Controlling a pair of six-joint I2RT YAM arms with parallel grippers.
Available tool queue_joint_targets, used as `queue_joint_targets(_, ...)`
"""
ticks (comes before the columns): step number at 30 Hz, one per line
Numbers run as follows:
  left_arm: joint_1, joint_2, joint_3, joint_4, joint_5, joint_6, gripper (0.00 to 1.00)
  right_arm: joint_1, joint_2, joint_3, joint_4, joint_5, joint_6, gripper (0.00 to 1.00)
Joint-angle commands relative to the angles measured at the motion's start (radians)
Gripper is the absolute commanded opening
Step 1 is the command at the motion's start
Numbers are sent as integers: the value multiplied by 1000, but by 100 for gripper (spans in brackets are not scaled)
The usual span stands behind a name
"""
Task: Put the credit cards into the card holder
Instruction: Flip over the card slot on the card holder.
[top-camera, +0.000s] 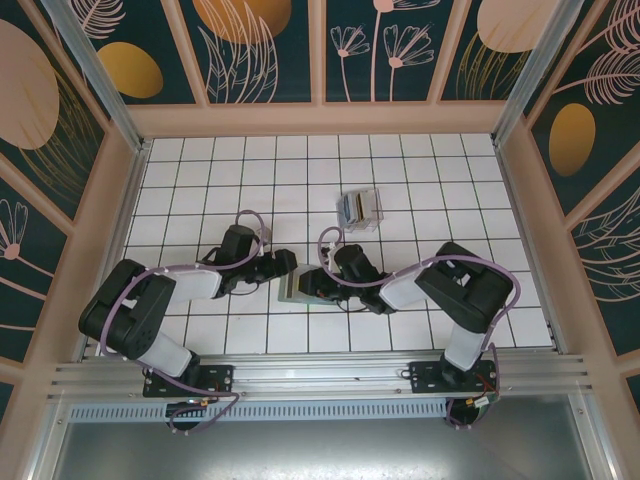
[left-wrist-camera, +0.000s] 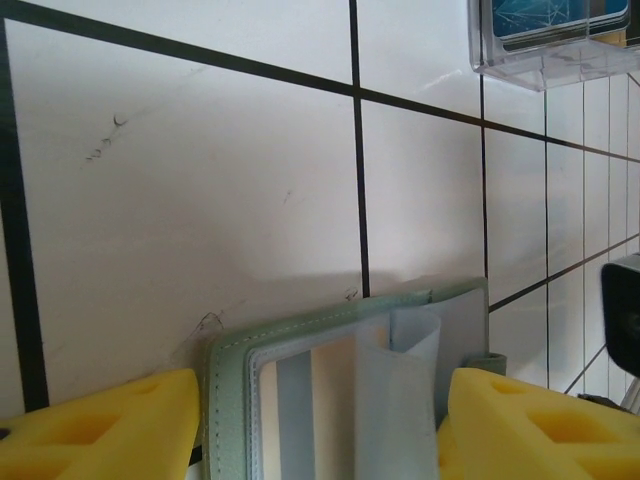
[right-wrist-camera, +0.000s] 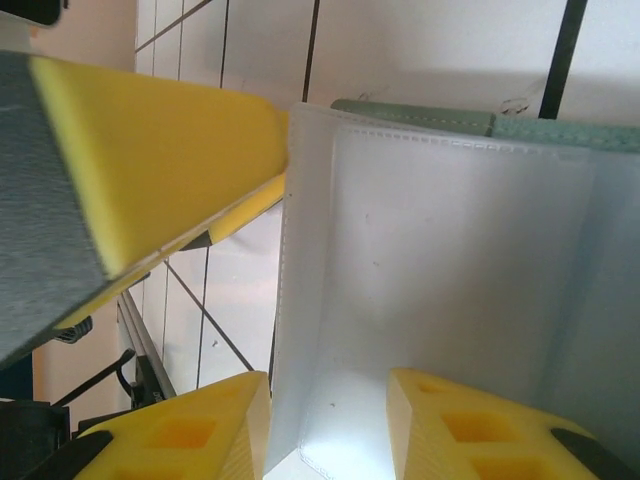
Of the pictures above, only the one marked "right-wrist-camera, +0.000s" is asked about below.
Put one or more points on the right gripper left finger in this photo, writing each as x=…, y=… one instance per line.
x=200, y=435

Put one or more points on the green card holder with sleeves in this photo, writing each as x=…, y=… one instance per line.
x=425, y=250

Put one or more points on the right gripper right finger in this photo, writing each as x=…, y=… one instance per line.
x=450, y=425

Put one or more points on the long aluminium base rail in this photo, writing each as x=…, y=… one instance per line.
x=137, y=325

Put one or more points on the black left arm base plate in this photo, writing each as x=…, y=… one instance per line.
x=152, y=380

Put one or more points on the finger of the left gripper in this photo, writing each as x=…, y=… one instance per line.
x=150, y=160
x=240, y=212

